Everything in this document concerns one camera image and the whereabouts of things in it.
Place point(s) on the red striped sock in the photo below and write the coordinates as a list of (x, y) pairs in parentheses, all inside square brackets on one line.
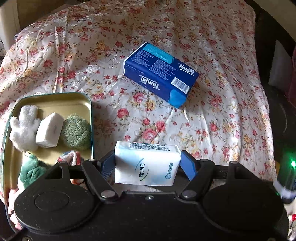
[(73, 158)]

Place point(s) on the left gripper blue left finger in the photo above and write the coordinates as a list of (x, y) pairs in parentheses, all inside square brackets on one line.
[(107, 164)]

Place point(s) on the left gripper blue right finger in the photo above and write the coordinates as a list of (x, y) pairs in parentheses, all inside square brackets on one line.
[(189, 165)]

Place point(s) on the green fuzzy ball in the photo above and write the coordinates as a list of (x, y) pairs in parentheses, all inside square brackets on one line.
[(76, 132)]

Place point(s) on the pink cloth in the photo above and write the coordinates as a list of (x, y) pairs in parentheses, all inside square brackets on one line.
[(14, 193)]

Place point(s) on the white and green plush toy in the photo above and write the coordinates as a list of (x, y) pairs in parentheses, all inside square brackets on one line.
[(32, 168)]

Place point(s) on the white blue tissue packet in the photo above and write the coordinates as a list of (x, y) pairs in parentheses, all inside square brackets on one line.
[(146, 164)]

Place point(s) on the floral bed sheet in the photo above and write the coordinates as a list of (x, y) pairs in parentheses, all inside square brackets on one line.
[(82, 49)]

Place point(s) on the white tissue pack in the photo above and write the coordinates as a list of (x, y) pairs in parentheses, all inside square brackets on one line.
[(49, 131)]

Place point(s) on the blue Tempo tissue pack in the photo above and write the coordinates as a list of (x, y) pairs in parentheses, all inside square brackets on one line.
[(159, 72)]

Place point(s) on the white fluffy plush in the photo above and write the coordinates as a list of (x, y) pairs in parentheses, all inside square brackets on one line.
[(24, 129)]

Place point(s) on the gold metal tin tray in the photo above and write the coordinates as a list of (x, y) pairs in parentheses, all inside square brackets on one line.
[(56, 201)]

